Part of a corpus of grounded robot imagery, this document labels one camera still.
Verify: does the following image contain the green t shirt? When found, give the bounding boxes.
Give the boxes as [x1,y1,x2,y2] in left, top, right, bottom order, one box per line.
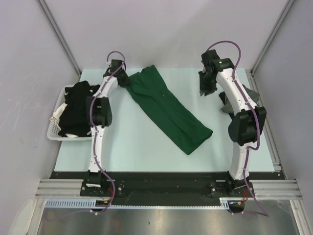
[126,65,213,155]

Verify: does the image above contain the white plastic basket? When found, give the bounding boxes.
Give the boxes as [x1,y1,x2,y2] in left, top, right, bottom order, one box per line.
[47,84,91,141]

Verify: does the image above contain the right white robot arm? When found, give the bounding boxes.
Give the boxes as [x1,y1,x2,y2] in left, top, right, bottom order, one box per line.
[199,49,267,196]

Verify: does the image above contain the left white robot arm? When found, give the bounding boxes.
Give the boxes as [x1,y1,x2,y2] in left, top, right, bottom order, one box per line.
[85,59,130,196]

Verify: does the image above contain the black t shirt in basket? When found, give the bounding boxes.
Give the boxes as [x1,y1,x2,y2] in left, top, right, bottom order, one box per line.
[58,81,100,137]

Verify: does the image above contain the white t shirt in basket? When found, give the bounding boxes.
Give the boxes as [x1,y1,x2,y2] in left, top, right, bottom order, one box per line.
[49,102,91,138]

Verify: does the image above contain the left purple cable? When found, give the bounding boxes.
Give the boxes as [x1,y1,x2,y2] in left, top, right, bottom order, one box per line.
[89,50,127,196]

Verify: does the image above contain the right aluminium corner post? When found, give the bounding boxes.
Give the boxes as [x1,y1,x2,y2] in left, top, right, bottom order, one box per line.
[250,0,297,75]

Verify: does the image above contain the aluminium corner post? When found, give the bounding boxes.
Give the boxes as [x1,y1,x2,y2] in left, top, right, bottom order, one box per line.
[250,0,297,75]
[36,0,82,78]

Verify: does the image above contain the left aluminium corner post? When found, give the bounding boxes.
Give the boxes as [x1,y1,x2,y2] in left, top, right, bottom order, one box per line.
[36,0,82,78]

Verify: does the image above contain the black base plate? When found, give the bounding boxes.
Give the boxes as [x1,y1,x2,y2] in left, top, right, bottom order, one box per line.
[51,172,282,207]

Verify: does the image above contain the blue slotted cable duct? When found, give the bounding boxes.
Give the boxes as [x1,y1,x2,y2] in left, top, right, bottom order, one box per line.
[45,198,96,208]

